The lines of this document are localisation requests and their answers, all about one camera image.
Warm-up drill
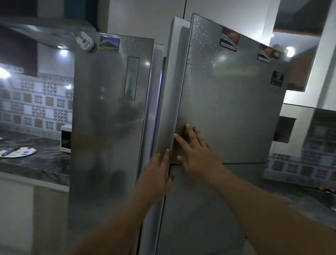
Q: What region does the person's right hand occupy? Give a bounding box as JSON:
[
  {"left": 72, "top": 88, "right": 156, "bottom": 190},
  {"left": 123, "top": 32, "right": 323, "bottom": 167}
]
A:
[{"left": 174, "top": 123, "right": 224, "bottom": 182}]

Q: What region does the person's left hand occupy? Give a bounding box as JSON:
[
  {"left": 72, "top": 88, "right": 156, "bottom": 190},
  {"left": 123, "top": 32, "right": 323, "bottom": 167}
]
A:
[{"left": 136, "top": 148, "right": 175, "bottom": 203}]

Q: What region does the silver fridge door with stickers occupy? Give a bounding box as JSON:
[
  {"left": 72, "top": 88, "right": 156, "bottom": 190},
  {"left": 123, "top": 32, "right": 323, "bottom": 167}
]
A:
[{"left": 155, "top": 13, "right": 292, "bottom": 169}]

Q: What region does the person's left forearm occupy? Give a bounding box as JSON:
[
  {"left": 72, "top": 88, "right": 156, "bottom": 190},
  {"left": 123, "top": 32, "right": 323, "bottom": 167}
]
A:
[{"left": 70, "top": 184, "right": 168, "bottom": 255}]

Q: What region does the person's right forearm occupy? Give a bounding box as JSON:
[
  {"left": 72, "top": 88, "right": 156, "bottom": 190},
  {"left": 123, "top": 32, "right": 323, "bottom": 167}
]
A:
[{"left": 207, "top": 167, "right": 336, "bottom": 255}]

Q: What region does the silver refrigerator body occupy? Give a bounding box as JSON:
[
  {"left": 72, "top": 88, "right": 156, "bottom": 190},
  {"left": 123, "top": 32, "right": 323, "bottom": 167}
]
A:
[{"left": 136, "top": 43, "right": 167, "bottom": 255}]

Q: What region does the silver fridge door with display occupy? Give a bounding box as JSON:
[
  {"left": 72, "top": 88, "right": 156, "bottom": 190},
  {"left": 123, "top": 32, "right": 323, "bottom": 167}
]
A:
[{"left": 66, "top": 33, "right": 156, "bottom": 255}]

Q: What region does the large red striped sticker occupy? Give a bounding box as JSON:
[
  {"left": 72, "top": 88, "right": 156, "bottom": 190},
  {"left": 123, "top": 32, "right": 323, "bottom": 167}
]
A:
[{"left": 219, "top": 26, "right": 241, "bottom": 52}]

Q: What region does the dark square sticker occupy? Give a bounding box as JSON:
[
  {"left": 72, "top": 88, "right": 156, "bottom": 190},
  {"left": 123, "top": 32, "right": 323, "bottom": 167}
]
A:
[{"left": 270, "top": 70, "right": 285, "bottom": 88}]

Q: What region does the small red striped sticker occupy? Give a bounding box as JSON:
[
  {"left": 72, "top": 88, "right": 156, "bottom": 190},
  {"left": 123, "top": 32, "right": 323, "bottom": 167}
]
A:
[{"left": 257, "top": 44, "right": 274, "bottom": 64}]

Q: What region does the white microwave oven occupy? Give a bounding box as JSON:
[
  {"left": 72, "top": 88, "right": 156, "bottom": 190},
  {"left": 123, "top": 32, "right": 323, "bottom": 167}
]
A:
[{"left": 60, "top": 125, "right": 72, "bottom": 154}]

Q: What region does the landscape picture magnet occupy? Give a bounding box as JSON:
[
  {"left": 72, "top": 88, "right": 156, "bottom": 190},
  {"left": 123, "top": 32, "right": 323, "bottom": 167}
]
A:
[{"left": 99, "top": 35, "right": 120, "bottom": 53}]

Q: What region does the white overhead cabinet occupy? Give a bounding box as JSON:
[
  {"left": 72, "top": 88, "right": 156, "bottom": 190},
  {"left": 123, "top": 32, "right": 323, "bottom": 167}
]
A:
[{"left": 105, "top": 0, "right": 282, "bottom": 40}]

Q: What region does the white magnetic timer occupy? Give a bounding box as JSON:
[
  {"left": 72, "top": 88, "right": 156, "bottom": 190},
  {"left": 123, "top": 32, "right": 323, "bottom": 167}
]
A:
[{"left": 76, "top": 31, "right": 95, "bottom": 52}]

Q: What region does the white dotted plate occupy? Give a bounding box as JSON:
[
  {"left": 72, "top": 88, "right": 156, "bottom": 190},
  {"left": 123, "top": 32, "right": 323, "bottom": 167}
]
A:
[{"left": 0, "top": 147, "right": 37, "bottom": 158}]

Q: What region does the white base cabinet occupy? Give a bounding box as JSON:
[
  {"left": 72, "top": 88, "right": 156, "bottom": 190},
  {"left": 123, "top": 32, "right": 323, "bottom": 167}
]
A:
[{"left": 0, "top": 172, "right": 70, "bottom": 255}]

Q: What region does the black knife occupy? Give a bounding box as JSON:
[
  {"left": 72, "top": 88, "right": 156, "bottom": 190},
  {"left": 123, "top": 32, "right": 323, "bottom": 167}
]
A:
[{"left": 1, "top": 147, "right": 21, "bottom": 157}]

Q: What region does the steel range hood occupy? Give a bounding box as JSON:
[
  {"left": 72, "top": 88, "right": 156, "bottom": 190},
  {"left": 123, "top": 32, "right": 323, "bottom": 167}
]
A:
[{"left": 0, "top": 15, "right": 98, "bottom": 51}]

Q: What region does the dark wall cabinet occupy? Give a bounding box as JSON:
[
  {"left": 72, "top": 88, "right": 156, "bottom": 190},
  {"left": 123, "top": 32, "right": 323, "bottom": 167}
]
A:
[{"left": 0, "top": 26, "right": 39, "bottom": 78}]

